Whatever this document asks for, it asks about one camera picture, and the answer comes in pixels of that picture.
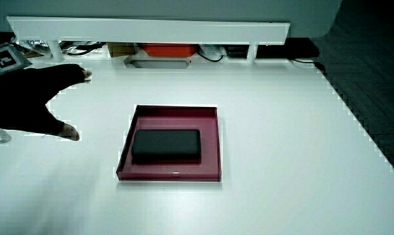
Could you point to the black battery pack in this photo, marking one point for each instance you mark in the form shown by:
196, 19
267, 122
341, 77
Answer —
166, 145

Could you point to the orange box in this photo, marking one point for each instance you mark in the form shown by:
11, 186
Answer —
169, 49

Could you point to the dark red square plate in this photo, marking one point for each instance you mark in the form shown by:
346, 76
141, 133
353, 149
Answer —
209, 143

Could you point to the crumpled silver foil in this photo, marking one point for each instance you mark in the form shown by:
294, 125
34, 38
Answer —
36, 43

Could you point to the black flat device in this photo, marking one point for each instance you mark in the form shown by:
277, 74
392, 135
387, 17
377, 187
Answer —
291, 49

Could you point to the brown cardboard box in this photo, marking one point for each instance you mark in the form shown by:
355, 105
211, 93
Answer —
121, 49

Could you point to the white desk shelf riser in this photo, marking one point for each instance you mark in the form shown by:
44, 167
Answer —
151, 31

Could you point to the person's left hand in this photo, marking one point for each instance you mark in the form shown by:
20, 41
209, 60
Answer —
17, 98

